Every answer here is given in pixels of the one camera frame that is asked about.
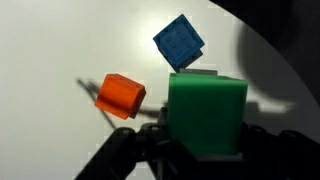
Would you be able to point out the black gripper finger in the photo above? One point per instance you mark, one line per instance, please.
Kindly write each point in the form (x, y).
(162, 119)

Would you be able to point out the green block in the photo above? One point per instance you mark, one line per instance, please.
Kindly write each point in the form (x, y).
(205, 112)

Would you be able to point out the blue block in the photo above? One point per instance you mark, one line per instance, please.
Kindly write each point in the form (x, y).
(179, 43)

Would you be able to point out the orange block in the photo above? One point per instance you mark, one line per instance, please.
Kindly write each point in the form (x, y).
(120, 96)

